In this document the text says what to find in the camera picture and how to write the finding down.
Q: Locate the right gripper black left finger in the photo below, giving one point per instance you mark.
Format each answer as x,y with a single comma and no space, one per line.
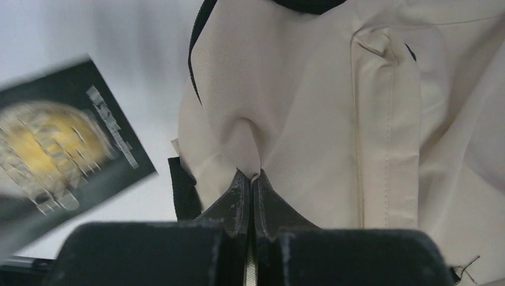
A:
209,250

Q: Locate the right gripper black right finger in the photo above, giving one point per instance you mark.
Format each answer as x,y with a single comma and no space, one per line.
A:
290,250

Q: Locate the beige canvas student bag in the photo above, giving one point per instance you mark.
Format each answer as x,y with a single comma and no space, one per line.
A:
362,114

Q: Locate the black booklet with gold emblem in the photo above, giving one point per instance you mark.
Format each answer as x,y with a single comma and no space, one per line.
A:
66,147

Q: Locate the black mounting rail base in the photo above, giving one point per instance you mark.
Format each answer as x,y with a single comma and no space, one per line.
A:
25,271

